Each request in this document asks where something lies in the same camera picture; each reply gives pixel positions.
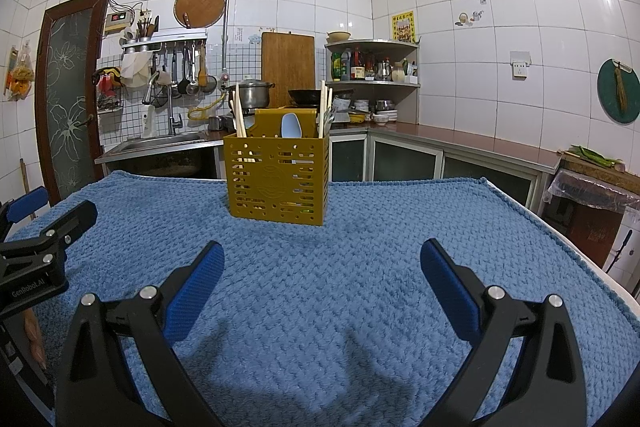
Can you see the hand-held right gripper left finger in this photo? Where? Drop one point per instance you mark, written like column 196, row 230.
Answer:
column 195, row 289

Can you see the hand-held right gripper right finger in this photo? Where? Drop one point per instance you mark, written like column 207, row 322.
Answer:
column 450, row 289

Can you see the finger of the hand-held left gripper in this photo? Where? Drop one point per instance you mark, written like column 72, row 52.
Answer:
column 30, row 203
column 75, row 217

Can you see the yellow slotted utensil holder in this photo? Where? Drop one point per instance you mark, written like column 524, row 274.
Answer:
column 277, row 182

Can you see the light blue spatula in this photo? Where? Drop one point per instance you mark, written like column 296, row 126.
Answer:
column 291, row 126

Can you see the person's left hand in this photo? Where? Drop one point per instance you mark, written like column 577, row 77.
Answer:
column 37, row 342

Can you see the wooden stick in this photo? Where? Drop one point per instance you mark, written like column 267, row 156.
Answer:
column 27, row 187

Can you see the dark wooden glass door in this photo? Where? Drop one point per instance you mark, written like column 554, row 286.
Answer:
column 70, row 107

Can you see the steel sink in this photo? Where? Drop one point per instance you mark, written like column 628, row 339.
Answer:
column 160, row 147

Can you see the blue knitted blanket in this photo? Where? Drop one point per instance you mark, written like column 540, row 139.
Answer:
column 350, row 232

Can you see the white soap bottle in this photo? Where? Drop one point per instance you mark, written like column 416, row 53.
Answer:
column 148, row 122

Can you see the hanging plastic bags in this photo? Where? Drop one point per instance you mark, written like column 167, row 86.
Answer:
column 20, row 77

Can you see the steel faucet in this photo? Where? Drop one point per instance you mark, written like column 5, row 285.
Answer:
column 172, row 117

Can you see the red yellow gloves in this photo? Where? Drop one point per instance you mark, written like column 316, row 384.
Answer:
column 110, row 79

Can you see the kitchen counter with cabinets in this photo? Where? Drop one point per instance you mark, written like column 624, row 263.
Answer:
column 475, row 144

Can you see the plastic-covered brown box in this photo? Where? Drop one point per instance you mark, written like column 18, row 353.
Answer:
column 590, row 217

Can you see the white cloth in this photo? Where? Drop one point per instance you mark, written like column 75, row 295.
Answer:
column 135, row 69

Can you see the small metal cup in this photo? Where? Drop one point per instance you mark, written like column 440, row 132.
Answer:
column 215, row 123

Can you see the hanging steel ladle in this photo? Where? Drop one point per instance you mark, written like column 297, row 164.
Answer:
column 192, row 84

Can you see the hanging wooden spatula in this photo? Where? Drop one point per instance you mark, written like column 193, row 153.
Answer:
column 202, row 72

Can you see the yellow bowl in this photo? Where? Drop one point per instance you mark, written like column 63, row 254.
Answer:
column 359, row 118

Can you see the steel bowl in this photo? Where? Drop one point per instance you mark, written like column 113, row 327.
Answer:
column 385, row 105

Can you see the green vegetables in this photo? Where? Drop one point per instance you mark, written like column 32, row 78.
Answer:
column 595, row 155

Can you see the steel utensil cup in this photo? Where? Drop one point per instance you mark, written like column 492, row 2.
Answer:
column 145, row 32

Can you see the white heater controller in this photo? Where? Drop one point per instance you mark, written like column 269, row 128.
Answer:
column 119, row 22

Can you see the steel gas stove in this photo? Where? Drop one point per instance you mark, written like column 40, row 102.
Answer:
column 342, row 118

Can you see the steel cooking pot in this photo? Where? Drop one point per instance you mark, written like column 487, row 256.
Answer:
column 252, row 94

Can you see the steel corner shelf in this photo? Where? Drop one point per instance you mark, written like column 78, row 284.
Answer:
column 372, row 83

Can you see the black wok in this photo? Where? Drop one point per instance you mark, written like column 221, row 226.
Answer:
column 305, row 96

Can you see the steel kettle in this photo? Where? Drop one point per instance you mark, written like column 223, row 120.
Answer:
column 383, row 71

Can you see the red-capped sauce bottle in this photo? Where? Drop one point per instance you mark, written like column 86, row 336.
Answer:
column 357, row 64

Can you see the round bamboo tray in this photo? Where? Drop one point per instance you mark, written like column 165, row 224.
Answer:
column 197, row 5

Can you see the wooden cutting board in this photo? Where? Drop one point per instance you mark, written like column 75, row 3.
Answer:
column 287, row 62

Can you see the dark sauce bottle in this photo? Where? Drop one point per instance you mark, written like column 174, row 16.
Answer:
column 346, row 66

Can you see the green bottle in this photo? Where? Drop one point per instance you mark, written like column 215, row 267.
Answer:
column 336, row 68

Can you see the green round board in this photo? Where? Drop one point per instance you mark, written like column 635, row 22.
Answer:
column 632, row 92

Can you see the cream bowl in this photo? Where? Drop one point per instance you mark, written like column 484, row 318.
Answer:
column 339, row 36

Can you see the steel wall utensil rack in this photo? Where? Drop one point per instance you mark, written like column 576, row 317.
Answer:
column 165, row 39

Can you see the white wall outlet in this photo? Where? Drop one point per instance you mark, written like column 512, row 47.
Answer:
column 519, row 64

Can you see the yellow wall poster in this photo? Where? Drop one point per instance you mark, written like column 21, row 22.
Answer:
column 403, row 27

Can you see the wall stickers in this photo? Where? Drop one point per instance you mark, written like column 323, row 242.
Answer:
column 467, row 18

